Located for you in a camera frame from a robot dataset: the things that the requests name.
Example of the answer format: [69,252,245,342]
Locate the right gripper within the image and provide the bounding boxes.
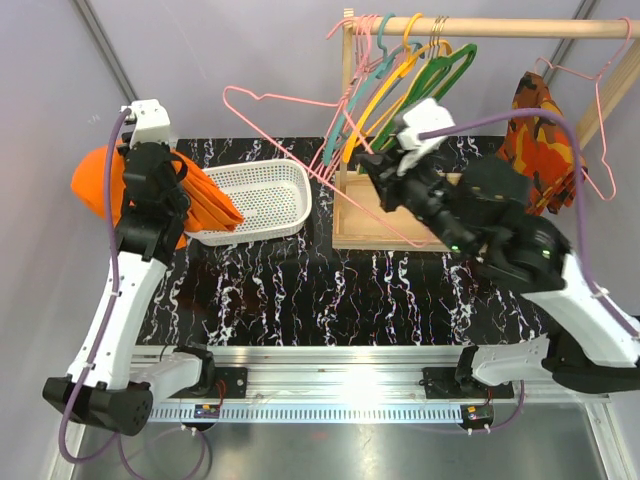
[360,144,477,260]

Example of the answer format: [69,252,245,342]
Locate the pink wire hanger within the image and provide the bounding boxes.
[534,16,633,202]
[222,9,446,251]

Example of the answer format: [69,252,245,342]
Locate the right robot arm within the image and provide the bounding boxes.
[357,153,639,398]

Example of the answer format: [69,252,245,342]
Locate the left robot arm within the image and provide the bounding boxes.
[42,142,217,436]

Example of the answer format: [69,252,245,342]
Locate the green plastic hanger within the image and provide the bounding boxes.
[362,40,478,150]

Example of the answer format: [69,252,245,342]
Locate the camouflage orange trousers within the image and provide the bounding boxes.
[496,72,576,216]

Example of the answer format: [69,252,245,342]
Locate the teal plastic hanger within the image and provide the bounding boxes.
[322,13,411,175]

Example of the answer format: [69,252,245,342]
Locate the yellow plastic hanger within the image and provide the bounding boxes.
[342,13,477,163]

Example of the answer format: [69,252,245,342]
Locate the wooden clothes rack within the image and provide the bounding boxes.
[331,8,640,255]

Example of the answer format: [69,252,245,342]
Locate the white perforated plastic basket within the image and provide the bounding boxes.
[190,159,312,246]

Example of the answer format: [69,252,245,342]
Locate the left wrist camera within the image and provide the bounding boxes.
[120,99,171,147]

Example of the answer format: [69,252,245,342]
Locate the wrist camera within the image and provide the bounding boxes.
[120,99,171,147]
[394,98,455,176]

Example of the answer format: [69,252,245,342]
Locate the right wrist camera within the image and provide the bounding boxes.
[394,98,455,176]

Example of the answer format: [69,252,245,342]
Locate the pink wire hangers bunch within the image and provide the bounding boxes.
[311,9,381,183]

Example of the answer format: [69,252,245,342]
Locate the aluminium corner frame post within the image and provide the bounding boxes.
[67,0,177,216]

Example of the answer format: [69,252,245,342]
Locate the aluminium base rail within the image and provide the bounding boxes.
[129,343,611,424]

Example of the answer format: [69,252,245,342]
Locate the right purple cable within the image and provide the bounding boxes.
[424,108,640,341]

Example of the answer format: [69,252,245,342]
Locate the purple cable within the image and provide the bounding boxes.
[58,107,134,464]
[424,108,640,341]

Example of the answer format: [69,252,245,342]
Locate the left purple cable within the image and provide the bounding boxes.
[58,107,134,464]

